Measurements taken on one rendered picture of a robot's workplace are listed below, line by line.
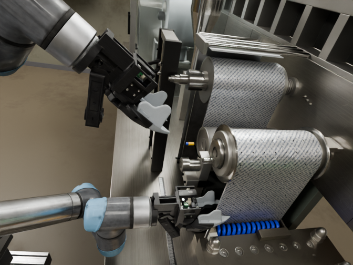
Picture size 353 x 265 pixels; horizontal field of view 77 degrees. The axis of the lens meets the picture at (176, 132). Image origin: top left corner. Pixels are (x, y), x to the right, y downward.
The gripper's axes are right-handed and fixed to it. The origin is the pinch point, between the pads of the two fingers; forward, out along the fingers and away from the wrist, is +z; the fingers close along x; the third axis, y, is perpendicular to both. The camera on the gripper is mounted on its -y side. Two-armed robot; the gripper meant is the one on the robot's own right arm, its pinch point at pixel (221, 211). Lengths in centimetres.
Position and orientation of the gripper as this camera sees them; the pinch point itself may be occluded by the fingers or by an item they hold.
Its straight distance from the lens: 66.5
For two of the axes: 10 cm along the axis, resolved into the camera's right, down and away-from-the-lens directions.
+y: 1.5, -8.0, -5.8
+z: 9.8, 0.2, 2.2
